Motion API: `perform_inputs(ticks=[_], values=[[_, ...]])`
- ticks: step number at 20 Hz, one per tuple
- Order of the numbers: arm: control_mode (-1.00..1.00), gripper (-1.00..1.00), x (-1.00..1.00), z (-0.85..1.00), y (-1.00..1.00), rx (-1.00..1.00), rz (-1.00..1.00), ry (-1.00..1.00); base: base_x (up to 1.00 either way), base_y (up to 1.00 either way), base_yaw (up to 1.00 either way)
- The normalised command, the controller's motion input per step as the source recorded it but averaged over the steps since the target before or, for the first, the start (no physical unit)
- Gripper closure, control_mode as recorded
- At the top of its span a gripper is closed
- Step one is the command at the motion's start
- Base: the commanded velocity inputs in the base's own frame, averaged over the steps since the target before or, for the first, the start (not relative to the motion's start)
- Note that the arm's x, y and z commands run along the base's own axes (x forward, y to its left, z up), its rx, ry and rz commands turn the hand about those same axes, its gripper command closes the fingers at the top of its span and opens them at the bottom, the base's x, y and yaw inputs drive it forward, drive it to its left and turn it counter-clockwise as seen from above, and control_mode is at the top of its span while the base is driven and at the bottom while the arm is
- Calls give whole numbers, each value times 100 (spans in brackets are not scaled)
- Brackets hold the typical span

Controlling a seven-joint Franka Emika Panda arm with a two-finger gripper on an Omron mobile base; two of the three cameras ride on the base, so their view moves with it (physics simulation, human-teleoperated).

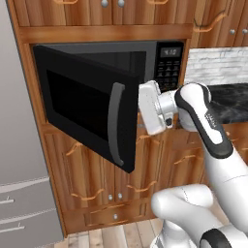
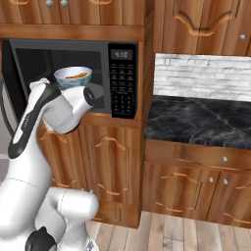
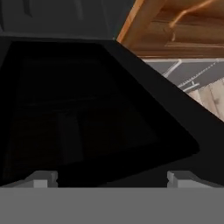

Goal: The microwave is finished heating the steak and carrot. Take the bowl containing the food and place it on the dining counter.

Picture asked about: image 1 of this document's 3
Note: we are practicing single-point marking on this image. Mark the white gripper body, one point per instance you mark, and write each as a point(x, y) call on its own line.
point(149, 106)

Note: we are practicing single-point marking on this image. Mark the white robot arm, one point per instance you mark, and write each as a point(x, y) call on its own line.
point(223, 180)

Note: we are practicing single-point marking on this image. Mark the black microwave oven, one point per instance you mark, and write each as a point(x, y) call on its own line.
point(168, 64)

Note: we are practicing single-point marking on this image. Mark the black microwave door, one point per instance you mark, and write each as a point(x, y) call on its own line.
point(80, 100)

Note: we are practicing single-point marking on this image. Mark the wooden base cupboard door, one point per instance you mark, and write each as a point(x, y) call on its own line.
point(142, 174)
point(84, 180)
point(239, 135)
point(184, 164)

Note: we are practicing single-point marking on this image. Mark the silver cupboard knob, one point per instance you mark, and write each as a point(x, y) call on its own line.
point(121, 3)
point(232, 31)
point(104, 3)
point(244, 31)
point(110, 197)
point(119, 195)

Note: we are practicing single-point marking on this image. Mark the silver drawer knob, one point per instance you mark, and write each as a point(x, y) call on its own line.
point(115, 216)

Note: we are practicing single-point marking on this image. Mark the wooden drawer front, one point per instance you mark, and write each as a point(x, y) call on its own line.
point(103, 218)

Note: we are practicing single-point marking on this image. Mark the grey fridge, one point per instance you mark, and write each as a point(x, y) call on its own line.
point(22, 129)

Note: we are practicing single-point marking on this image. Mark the wooden wall cupboard door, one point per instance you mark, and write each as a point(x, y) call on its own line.
point(151, 13)
point(64, 13)
point(210, 22)
point(240, 19)

